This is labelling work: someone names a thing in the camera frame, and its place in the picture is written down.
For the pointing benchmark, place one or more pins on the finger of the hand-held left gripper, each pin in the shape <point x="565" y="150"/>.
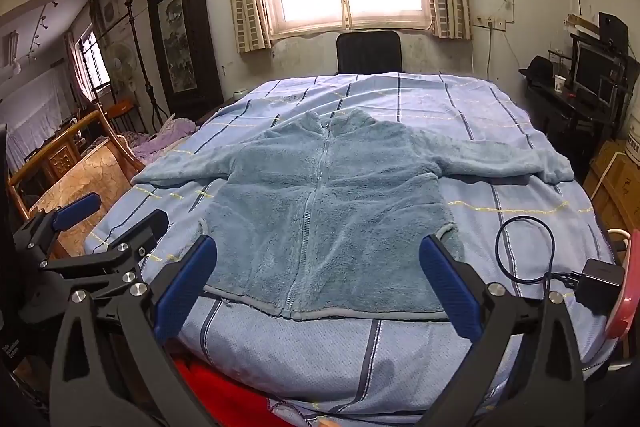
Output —
<point x="75" y="210"/>
<point x="142" y="229"/>

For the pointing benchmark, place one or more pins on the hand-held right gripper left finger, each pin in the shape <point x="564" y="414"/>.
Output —
<point x="186" y="287"/>

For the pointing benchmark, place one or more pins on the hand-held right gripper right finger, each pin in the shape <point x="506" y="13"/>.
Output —
<point x="450" y="289"/>

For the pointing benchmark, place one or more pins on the blue-grey fleece jacket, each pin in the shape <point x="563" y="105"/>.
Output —
<point x="325" y="217"/>

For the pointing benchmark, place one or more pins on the wooden chair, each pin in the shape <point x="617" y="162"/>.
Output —
<point x="90" y="172"/>

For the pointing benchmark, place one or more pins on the purple cloth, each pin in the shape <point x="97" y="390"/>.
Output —
<point x="160" y="144"/>

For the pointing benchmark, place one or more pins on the white hanging sheet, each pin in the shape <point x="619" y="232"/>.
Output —
<point x="35" y="112"/>

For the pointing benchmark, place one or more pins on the red cloth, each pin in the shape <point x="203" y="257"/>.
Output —
<point x="220" y="397"/>

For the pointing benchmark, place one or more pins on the black charger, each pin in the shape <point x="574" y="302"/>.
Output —
<point x="597" y="287"/>

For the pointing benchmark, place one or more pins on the white standing fan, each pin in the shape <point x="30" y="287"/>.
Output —
<point x="121" y="64"/>

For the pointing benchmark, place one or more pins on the small side window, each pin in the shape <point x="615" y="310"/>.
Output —
<point x="92" y="57"/>

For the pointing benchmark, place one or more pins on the black coat rack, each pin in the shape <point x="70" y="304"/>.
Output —
<point x="140" y="57"/>

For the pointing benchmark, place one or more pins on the red plastic object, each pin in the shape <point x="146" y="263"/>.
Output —
<point x="625" y="297"/>

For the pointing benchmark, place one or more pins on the light blue plaid blanket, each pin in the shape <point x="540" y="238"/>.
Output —
<point x="425" y="102"/>

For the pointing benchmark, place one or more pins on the cardboard box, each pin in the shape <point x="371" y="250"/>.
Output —
<point x="615" y="187"/>

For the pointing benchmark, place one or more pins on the dark framed painting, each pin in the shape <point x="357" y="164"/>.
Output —
<point x="182" y="37"/>

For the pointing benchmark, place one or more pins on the black desk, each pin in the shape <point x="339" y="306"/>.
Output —
<point x="555" y="112"/>

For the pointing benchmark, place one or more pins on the white cup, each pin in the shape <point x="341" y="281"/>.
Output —
<point x="560" y="84"/>

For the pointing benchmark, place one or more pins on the black hat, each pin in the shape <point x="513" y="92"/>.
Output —
<point x="539" y="68"/>

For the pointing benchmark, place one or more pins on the black monitor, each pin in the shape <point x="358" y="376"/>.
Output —
<point x="595" y="72"/>

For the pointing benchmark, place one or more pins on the wall power socket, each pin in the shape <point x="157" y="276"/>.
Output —
<point x="489" y="22"/>

